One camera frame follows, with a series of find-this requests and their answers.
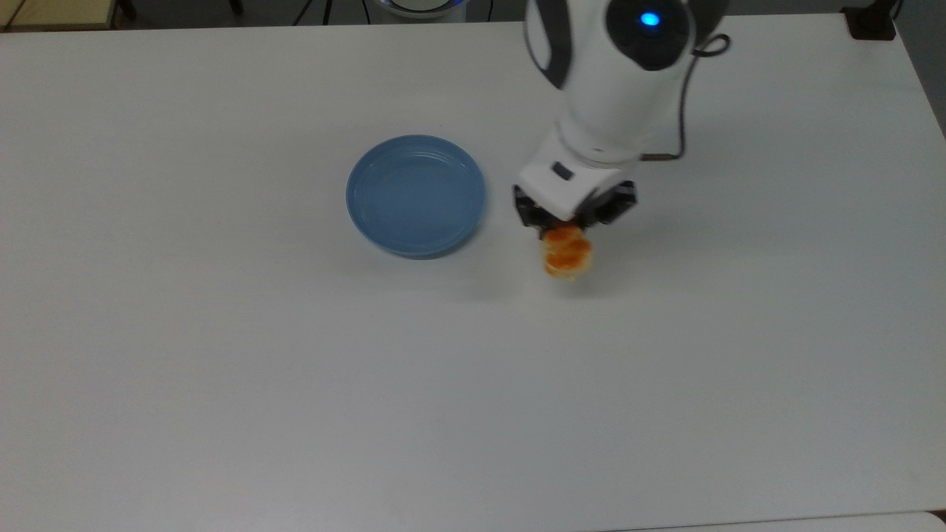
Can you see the bread with orange topping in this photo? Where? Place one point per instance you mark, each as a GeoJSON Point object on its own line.
{"type": "Point", "coordinates": [567, 255]}

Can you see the black corner table clamp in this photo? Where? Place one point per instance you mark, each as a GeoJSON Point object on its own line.
{"type": "Point", "coordinates": [872, 22]}

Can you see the wooden board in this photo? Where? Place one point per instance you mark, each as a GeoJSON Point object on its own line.
{"type": "Point", "coordinates": [52, 11]}

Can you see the blue round plate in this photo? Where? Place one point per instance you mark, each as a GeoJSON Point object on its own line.
{"type": "Point", "coordinates": [416, 196]}

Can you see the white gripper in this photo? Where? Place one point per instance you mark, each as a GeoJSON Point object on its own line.
{"type": "Point", "coordinates": [563, 181]}

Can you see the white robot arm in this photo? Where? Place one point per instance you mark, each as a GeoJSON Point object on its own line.
{"type": "Point", "coordinates": [613, 81]}

